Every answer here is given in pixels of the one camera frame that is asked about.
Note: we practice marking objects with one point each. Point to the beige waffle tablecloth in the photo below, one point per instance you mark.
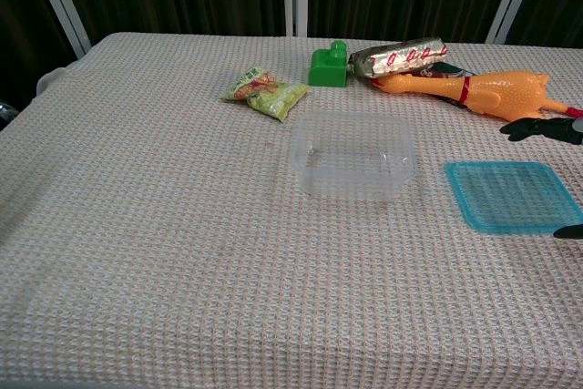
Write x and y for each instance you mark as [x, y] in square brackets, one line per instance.
[182, 248]

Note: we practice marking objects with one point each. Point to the green snack bag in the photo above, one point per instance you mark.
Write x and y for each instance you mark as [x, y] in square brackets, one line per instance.
[264, 90]

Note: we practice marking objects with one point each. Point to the silver snack bar wrapper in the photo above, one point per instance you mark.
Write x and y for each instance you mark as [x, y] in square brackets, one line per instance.
[396, 60]

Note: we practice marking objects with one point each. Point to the green toy block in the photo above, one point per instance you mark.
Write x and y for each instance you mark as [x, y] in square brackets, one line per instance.
[328, 70]

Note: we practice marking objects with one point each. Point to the clear plastic container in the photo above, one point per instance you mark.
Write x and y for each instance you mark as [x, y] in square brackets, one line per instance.
[353, 156]

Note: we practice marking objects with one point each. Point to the orange rubber chicken toy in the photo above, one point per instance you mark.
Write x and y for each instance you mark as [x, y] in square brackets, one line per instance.
[501, 93]

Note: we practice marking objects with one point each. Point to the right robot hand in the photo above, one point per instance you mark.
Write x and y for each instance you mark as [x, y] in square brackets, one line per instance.
[546, 128]

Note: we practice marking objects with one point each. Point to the blue translucent plastic lid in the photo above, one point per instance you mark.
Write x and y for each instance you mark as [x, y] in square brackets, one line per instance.
[510, 195]

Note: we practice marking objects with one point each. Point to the dark snack packet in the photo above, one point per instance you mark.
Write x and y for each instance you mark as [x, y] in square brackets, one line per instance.
[448, 71]

